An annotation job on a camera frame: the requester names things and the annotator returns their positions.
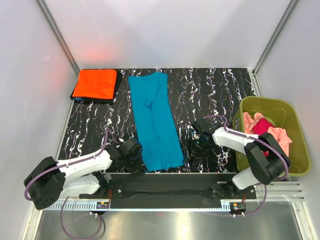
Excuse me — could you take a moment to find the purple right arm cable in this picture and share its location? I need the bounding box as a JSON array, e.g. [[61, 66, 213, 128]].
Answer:
[[202, 114, 290, 216]]

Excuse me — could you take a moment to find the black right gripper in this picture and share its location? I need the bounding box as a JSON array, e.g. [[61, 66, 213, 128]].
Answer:
[[182, 137, 211, 167]]

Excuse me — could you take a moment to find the aluminium frame rail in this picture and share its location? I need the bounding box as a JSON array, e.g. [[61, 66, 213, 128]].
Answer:
[[32, 181, 306, 203]]

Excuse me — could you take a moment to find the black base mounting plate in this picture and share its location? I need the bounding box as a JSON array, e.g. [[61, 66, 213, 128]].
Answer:
[[79, 173, 257, 211]]

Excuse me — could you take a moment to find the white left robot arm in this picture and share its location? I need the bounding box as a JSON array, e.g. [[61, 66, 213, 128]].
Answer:
[[23, 138, 145, 210]]

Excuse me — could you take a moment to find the olive green plastic bin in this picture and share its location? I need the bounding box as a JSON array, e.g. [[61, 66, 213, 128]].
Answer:
[[232, 96, 311, 177]]

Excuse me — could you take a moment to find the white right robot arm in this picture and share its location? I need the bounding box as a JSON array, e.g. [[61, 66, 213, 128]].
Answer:
[[189, 120, 291, 199]]

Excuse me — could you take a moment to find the pink t shirt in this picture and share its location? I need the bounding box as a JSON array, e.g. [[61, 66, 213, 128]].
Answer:
[[242, 112, 293, 157]]

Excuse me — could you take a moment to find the blue t shirt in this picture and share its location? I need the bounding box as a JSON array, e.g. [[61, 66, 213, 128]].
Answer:
[[128, 72, 184, 172]]

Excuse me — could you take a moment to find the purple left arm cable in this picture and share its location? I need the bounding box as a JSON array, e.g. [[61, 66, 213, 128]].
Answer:
[[23, 128, 111, 240]]

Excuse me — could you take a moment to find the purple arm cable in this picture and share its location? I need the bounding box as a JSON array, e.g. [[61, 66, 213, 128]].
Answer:
[[23, 128, 111, 240], [202, 114, 290, 216]]

